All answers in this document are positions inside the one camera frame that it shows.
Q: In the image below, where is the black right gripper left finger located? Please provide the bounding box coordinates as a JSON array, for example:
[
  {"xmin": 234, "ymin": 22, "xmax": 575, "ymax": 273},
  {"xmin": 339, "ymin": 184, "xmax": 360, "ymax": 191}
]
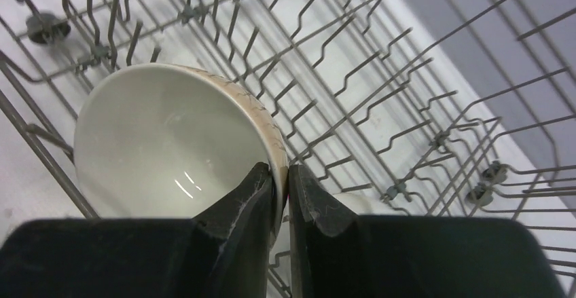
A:
[{"xmin": 1, "ymin": 162, "xmax": 274, "ymax": 297}]

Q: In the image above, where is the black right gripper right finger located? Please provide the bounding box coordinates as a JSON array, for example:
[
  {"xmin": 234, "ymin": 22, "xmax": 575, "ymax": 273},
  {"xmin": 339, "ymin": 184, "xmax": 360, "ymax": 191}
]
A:
[{"xmin": 289, "ymin": 164, "xmax": 565, "ymax": 297}]

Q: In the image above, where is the white bowl with tan outside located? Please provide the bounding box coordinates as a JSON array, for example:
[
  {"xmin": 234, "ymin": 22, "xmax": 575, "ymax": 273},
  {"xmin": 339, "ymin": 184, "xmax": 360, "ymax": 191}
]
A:
[{"xmin": 73, "ymin": 63, "xmax": 289, "ymax": 241}]

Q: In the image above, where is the white bowl with blue outside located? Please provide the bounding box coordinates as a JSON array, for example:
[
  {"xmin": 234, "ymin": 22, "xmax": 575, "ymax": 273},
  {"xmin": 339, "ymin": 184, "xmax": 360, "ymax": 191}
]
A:
[{"xmin": 334, "ymin": 193, "xmax": 386, "ymax": 215}]

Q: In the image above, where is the grey wire dish rack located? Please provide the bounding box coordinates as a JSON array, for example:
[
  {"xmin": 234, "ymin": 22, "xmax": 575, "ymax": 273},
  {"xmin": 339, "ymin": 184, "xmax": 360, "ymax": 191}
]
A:
[{"xmin": 1, "ymin": 0, "xmax": 575, "ymax": 297}]

